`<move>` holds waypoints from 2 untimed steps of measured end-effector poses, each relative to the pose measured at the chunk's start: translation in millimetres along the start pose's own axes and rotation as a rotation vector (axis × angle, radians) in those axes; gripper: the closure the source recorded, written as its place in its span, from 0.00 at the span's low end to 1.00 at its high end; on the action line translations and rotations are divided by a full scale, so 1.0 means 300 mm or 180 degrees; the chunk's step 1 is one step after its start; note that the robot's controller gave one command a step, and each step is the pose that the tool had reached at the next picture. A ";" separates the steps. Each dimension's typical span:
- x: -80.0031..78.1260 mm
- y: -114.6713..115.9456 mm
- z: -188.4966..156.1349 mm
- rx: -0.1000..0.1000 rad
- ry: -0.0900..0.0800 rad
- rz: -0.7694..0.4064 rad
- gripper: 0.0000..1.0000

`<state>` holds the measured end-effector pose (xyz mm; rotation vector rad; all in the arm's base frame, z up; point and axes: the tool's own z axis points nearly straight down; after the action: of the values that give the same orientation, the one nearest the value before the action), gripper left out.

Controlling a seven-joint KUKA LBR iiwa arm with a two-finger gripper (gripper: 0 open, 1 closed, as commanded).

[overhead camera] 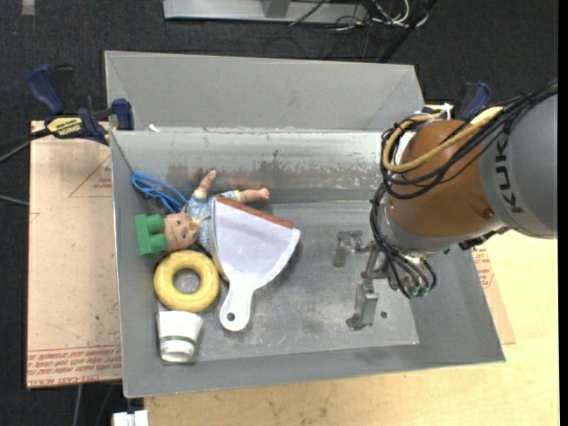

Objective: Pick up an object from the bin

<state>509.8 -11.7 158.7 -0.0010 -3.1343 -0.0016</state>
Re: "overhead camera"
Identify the white dustpan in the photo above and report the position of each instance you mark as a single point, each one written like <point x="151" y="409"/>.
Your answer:
<point x="253" y="246"/>

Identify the green toy block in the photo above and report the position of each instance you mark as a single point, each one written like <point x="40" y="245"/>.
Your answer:
<point x="148" y="235"/>

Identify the baby doll in blue dress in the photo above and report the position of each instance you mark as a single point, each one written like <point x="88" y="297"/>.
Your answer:
<point x="182" y="231"/>

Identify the white paper cup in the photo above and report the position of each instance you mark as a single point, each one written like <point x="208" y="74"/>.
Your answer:
<point x="177" y="331"/>

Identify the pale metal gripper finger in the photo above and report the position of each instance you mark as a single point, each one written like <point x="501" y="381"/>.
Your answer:
<point x="342" y="251"/>
<point x="366" y="304"/>

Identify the grey metal bin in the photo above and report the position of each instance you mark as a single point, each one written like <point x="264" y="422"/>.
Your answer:
<point x="310" y="291"/>

